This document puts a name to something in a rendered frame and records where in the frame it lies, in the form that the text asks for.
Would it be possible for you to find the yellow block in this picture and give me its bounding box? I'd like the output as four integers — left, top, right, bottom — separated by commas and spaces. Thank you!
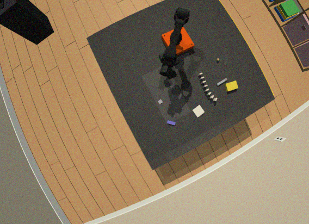
224, 80, 238, 92

